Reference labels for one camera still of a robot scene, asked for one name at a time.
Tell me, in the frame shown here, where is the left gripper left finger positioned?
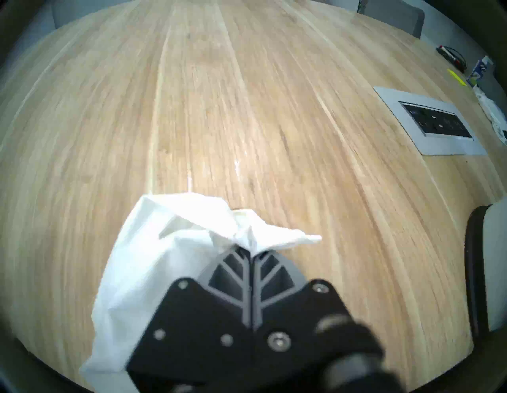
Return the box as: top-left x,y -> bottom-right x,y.
127,246 -> 253,382

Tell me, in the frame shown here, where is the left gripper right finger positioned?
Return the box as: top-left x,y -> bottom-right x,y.
253,250 -> 354,358

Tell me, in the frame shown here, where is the white facial tissue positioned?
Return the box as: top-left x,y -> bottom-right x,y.
79,193 -> 322,382

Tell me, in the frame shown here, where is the white pedal trash can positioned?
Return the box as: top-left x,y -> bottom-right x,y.
465,198 -> 507,338

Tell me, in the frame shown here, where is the table power outlet plate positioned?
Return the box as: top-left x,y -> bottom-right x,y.
374,86 -> 488,156

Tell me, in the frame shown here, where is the crumpled white paper towel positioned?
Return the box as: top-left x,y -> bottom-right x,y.
473,85 -> 507,144

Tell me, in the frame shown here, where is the whiteboard cleaner spray bottle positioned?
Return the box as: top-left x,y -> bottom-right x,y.
467,55 -> 494,86

